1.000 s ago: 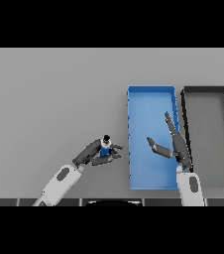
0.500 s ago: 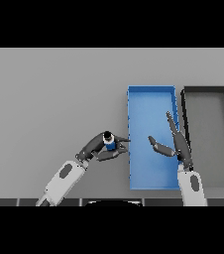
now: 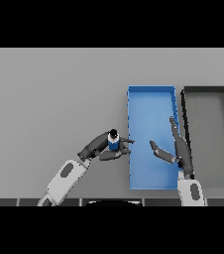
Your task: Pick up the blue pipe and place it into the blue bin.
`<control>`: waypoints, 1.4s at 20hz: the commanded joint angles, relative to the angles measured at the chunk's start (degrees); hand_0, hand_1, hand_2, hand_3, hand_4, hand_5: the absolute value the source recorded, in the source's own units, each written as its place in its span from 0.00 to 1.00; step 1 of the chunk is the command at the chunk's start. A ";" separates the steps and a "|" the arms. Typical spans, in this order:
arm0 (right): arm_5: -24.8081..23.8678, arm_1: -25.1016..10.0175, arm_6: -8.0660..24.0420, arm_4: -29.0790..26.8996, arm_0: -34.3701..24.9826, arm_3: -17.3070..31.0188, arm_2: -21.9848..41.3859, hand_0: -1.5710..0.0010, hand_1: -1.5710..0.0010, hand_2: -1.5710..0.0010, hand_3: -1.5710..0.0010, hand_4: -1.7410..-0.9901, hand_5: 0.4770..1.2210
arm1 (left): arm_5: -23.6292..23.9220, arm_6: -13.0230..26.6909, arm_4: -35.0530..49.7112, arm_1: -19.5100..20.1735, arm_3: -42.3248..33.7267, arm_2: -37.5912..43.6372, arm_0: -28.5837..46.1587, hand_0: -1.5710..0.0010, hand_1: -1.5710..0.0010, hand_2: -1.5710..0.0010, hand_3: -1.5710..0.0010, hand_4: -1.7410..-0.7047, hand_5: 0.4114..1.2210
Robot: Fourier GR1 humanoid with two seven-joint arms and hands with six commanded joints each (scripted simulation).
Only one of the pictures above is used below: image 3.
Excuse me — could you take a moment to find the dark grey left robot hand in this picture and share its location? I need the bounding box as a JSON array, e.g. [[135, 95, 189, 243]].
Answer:
[[76, 131, 136, 163]]

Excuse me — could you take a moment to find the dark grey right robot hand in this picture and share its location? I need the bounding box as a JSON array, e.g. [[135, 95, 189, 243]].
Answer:
[[149, 115, 195, 180]]

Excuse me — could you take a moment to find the blue pipe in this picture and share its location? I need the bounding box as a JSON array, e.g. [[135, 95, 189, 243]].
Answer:
[[107, 128, 121, 152]]

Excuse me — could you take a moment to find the dark grey bin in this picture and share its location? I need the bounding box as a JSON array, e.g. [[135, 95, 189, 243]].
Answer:
[[179, 85, 224, 190]]

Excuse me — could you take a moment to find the blue bin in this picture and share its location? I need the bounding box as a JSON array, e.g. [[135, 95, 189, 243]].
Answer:
[[126, 84, 185, 191]]

